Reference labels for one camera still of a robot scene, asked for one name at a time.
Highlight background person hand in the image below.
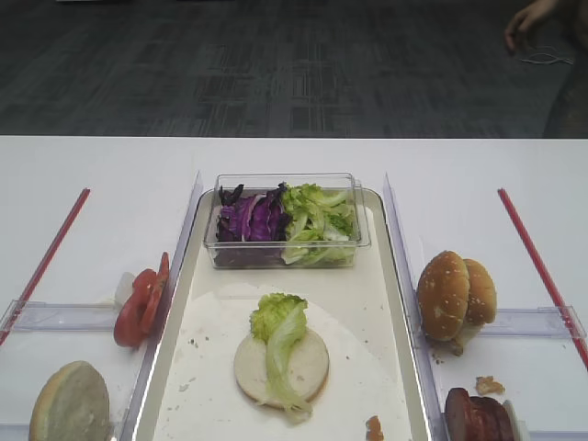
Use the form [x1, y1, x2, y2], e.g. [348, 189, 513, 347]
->
[503, 0, 559, 55]

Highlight green lettuce leaf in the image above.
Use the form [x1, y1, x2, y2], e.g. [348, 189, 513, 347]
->
[249, 292, 312, 424]

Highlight green lettuce pile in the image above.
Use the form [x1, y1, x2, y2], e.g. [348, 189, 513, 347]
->
[281, 184, 357, 266]

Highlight meat crumb on table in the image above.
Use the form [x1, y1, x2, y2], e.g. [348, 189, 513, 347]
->
[475, 376, 505, 395]

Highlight brown meat patties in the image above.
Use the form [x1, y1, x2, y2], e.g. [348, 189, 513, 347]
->
[445, 388, 515, 441]

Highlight meat crumb on tray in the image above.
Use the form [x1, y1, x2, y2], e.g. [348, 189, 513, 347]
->
[366, 415, 385, 441]

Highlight white tomato pusher block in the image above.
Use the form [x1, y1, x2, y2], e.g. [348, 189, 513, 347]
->
[97, 272, 135, 310]

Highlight red tomato slices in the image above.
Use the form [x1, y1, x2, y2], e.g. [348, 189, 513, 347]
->
[113, 252, 170, 347]

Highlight right red strip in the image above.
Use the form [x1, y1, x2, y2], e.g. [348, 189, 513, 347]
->
[497, 188, 587, 367]

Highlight red strip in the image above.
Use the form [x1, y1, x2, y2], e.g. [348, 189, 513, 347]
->
[1, 187, 91, 345]
[497, 188, 587, 367]

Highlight front sesame bun top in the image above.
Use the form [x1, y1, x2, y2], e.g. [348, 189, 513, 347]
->
[416, 251, 469, 341]

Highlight sesame bun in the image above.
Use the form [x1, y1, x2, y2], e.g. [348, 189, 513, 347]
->
[464, 259, 497, 326]
[416, 251, 469, 341]

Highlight rear sesame bun top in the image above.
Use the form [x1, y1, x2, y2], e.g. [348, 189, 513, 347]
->
[464, 259, 497, 326]

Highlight clear plastic salad container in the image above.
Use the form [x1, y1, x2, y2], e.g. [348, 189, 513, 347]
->
[203, 173, 370, 269]

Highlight purple cabbage pile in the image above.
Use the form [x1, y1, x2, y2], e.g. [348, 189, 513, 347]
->
[214, 183, 291, 268]

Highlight bun bottom on tray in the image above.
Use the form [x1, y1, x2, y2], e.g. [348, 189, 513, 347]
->
[233, 329, 330, 409]

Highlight white patty pusher block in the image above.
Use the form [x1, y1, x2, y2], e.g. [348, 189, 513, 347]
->
[503, 400, 531, 441]

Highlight clear plastic side divider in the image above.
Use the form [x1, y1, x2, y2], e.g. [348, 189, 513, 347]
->
[383, 174, 448, 440]

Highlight white metal tray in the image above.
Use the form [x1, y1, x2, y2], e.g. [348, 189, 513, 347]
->
[136, 190, 429, 440]

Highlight left red strip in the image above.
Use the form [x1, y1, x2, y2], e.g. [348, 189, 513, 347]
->
[1, 187, 91, 345]

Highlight left clear plastic divider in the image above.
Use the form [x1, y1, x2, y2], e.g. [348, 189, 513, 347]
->
[111, 171, 203, 440]

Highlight white cable on floor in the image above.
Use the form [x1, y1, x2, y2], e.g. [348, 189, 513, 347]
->
[518, 43, 576, 66]

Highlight upper clear plastic rail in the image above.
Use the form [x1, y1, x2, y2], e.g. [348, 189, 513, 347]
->
[480, 306, 586, 339]

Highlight clear plastic rail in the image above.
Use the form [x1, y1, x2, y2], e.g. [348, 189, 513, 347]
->
[480, 306, 586, 339]
[1, 300, 119, 332]

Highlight left clear plastic rail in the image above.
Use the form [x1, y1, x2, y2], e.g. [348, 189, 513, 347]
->
[1, 300, 119, 332]

